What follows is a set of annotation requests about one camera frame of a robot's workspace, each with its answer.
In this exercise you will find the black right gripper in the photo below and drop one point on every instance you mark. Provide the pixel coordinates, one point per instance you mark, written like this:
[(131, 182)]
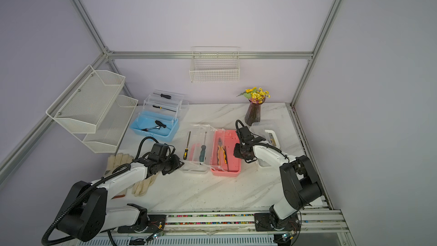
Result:
[(238, 154)]

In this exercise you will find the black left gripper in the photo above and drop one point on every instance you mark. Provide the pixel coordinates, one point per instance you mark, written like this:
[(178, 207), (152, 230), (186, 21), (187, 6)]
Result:
[(176, 164)]

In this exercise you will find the clear white toolbox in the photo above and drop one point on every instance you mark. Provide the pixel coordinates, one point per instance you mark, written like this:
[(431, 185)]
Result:
[(270, 132)]

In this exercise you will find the pink toolbox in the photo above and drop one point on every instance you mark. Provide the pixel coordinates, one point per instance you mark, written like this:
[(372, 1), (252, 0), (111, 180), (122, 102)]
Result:
[(192, 164)]

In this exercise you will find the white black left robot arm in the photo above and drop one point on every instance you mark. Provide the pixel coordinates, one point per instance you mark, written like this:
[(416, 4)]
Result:
[(85, 212)]

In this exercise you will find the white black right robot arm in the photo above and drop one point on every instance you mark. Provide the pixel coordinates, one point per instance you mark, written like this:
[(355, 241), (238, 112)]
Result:
[(301, 184)]

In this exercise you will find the yellow black thin screwdriver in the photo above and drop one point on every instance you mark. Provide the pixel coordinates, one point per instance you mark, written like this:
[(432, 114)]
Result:
[(186, 150)]

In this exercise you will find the yellow black combination pliers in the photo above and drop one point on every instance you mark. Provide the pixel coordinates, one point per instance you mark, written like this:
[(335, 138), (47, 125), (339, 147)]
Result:
[(221, 151)]

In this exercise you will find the dark glass flower vase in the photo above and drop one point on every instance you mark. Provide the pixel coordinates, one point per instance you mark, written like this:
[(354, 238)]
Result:
[(253, 114)]

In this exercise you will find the black tool in blue base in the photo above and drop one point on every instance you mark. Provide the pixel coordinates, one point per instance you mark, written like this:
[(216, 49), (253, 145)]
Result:
[(158, 125)]

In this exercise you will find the steel hex key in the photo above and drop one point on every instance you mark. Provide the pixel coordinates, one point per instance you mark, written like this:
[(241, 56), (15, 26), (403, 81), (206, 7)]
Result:
[(226, 162)]

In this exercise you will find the cream knit work glove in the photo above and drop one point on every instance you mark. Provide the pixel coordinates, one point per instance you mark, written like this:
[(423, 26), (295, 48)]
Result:
[(140, 188)]

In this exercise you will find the yellow artificial flowers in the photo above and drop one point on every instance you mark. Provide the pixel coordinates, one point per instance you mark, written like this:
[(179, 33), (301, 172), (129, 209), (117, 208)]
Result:
[(255, 95)]

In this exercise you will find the blue tiered toolbox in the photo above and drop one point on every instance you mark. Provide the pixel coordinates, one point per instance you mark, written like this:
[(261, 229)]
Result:
[(147, 117)]

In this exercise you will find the black screwdriver middle tray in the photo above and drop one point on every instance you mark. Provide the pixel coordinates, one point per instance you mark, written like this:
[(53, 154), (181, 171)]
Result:
[(155, 106)]

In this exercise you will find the black screwdriver tray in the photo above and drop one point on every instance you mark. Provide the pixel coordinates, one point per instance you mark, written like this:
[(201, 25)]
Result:
[(155, 106), (165, 96)]

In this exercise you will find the black screwdriver top tray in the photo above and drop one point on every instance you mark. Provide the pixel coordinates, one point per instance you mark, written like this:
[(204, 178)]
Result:
[(165, 96)]

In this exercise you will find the lower white mesh wall shelf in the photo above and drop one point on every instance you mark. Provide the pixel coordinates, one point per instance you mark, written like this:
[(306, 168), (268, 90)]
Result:
[(113, 127)]

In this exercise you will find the white mesh wall shelf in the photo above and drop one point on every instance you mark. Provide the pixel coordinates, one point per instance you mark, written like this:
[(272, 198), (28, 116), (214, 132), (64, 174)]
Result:
[(113, 127), (82, 107)]

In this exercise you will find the white wire wall basket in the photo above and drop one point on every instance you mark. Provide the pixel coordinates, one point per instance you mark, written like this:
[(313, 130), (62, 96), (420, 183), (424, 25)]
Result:
[(211, 64)]

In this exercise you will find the upper white mesh wall shelf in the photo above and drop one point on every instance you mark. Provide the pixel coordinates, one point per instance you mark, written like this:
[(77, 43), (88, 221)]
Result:
[(82, 107)]

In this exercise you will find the aluminium frame rails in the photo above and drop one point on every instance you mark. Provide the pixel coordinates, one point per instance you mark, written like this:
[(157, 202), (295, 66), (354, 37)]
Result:
[(20, 153)]

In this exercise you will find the robot base rail plate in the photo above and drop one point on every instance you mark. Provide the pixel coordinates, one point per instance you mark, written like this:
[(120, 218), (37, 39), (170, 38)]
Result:
[(229, 229)]

